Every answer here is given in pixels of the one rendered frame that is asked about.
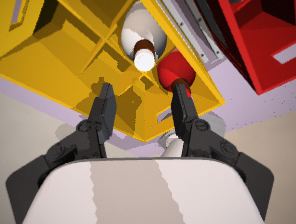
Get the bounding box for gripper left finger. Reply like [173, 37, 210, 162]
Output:
[6, 83, 117, 224]

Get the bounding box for white bottle with brown label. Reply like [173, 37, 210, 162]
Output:
[121, 1, 167, 72]

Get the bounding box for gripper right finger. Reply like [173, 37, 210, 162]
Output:
[171, 83, 274, 222]

